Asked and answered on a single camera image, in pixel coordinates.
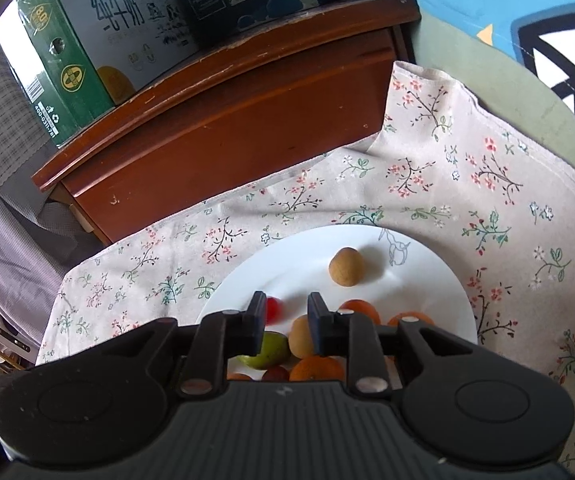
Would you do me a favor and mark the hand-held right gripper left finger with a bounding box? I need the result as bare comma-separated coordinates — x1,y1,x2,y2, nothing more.
110,291,268,397

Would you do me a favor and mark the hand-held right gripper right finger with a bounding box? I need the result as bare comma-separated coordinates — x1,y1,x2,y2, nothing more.
307,291,468,395

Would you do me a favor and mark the tan round longan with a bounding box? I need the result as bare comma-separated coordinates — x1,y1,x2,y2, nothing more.
288,315,315,360

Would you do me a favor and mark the green round fruit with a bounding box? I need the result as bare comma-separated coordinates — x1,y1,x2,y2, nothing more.
238,331,291,368

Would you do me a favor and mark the white plate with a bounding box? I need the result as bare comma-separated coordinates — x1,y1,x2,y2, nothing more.
195,225,478,386

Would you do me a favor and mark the orange tangerine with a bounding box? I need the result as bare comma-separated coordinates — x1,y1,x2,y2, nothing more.
338,299,382,326
386,311,435,328
289,355,345,382

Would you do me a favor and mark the brown round longan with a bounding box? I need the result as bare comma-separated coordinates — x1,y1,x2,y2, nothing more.
328,247,367,287

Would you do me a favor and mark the brown wooden nightstand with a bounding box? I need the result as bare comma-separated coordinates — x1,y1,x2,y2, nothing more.
32,0,422,246

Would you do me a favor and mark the floral tablecloth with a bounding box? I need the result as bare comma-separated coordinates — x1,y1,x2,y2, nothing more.
35,60,575,476

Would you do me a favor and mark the lavender cloth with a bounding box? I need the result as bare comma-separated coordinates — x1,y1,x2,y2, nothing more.
0,200,103,356

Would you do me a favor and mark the grey-green bed sheet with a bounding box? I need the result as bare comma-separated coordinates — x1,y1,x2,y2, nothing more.
412,10,575,201

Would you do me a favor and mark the green milk carton box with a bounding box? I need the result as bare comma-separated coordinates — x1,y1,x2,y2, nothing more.
0,0,198,150

